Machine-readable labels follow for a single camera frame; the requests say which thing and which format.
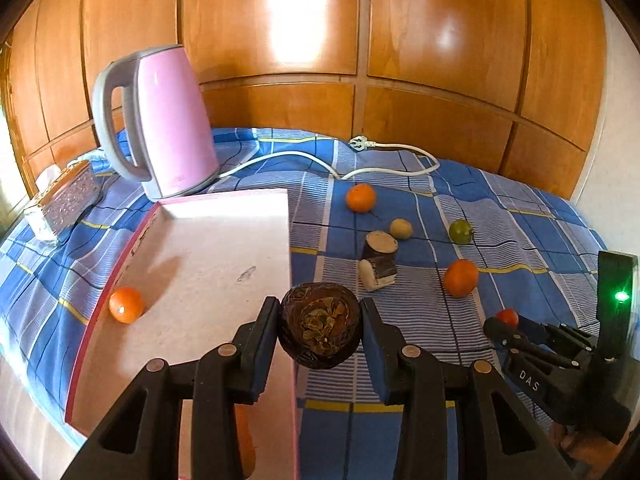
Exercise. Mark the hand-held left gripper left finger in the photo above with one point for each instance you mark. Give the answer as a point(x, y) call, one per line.
point(262, 360)

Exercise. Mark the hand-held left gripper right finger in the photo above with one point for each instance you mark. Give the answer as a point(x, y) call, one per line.
point(375, 355)

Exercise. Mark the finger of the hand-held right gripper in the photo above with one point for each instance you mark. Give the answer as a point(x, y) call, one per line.
point(535, 330)
point(500, 334)

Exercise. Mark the small red tomato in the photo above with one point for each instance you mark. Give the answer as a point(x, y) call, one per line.
point(507, 317)

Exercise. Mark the dark brown round fruit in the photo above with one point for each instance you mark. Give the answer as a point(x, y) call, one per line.
point(320, 327)

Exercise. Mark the pink tray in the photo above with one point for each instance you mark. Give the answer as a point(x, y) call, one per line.
point(210, 260)

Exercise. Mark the tan kiwi fruit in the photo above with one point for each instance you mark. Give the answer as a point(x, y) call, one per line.
point(401, 229)

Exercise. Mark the orange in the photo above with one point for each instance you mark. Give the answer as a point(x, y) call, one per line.
point(245, 440)
point(127, 305)
point(361, 198)
point(460, 278)

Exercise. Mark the short wooden log piece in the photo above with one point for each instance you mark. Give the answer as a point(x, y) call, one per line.
point(381, 244)
point(377, 274)

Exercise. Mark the green lime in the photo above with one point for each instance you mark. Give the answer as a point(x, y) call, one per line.
point(460, 232)

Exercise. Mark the blue plaid bed sheet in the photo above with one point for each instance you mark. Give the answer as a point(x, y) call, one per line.
point(500, 200)

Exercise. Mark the pink electric kettle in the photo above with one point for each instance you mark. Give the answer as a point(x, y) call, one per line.
point(170, 125)

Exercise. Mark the silver embossed tissue box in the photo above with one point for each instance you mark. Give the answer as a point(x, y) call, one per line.
point(65, 200)

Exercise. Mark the wooden headboard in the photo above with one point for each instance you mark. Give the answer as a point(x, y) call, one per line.
point(400, 35)

